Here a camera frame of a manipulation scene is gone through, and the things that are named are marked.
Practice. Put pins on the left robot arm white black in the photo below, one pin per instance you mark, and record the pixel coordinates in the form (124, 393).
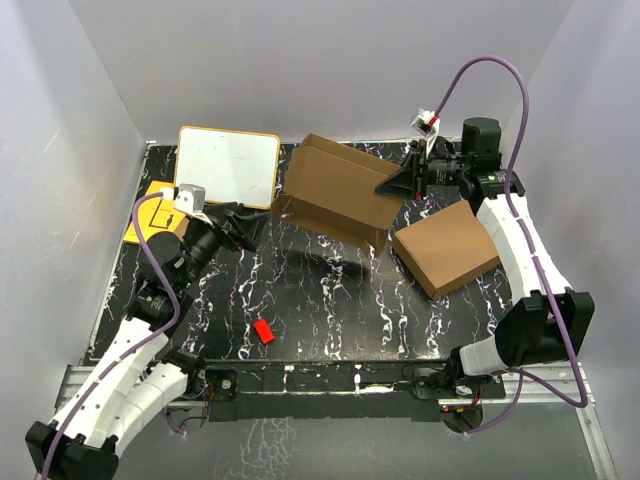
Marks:
(138, 375)

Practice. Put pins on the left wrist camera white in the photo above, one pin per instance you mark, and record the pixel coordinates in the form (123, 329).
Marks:
(188, 199)

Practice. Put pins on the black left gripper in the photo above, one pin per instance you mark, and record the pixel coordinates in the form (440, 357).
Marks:
(249, 229)

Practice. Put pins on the white board yellow frame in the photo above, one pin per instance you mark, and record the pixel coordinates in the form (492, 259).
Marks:
(231, 166)

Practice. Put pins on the closed brown cardboard box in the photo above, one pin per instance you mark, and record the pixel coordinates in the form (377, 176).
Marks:
(446, 250)

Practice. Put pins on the small red block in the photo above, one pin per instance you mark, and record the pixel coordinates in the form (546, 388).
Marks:
(264, 331)

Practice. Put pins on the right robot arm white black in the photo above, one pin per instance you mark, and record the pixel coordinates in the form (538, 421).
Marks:
(548, 319)

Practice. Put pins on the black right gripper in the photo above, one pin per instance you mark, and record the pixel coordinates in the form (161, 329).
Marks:
(402, 181)

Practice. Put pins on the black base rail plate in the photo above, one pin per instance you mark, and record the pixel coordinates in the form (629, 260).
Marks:
(342, 389)

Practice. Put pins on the aluminium frame rail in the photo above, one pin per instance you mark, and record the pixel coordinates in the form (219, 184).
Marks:
(539, 384)

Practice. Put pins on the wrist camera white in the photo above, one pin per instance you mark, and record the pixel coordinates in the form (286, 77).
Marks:
(427, 123)
(188, 199)

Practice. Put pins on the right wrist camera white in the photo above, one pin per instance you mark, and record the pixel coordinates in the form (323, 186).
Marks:
(427, 123)

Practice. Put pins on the brown cardboard box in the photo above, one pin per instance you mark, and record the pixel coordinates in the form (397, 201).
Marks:
(446, 250)
(329, 189)

